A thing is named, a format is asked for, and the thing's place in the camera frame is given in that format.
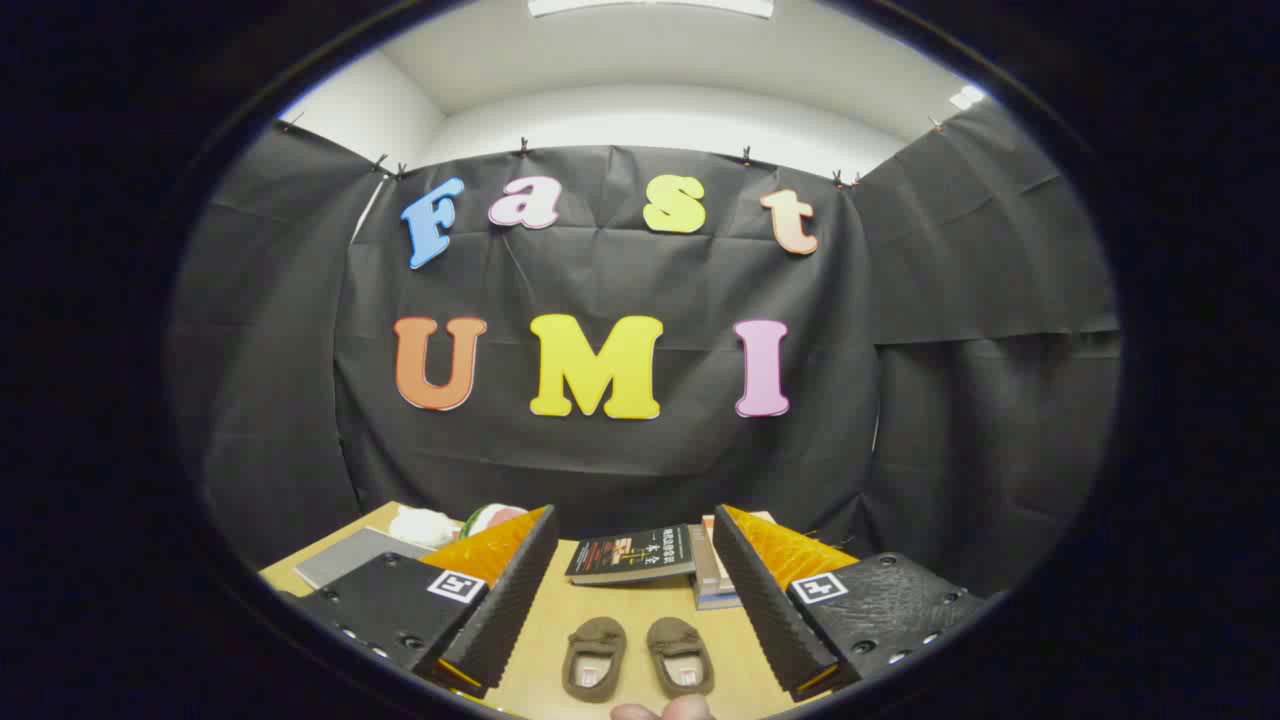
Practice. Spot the brown moccasin shoe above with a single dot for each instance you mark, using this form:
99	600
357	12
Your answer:
594	655
680	650

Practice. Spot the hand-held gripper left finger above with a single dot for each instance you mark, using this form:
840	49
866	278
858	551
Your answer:
510	610

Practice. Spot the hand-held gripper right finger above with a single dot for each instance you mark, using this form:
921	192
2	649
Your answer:
765	610

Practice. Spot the ceiling light panel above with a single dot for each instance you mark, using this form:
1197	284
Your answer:
650	6
967	97

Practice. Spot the watermelon slice plush toy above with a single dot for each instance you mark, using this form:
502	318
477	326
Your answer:
490	518

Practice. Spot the black backdrop cloth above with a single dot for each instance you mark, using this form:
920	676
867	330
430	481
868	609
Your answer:
600	470

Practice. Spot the grey fabric storage box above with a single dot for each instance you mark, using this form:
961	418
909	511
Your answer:
345	558

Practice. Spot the white plush toy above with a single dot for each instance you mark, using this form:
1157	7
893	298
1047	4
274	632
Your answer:
420	525

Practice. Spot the black cover book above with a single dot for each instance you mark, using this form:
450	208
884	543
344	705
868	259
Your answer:
630	555

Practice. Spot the blue cover book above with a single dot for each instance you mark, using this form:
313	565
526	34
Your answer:
712	598

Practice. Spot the tan cover book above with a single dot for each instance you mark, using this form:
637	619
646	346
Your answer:
712	540

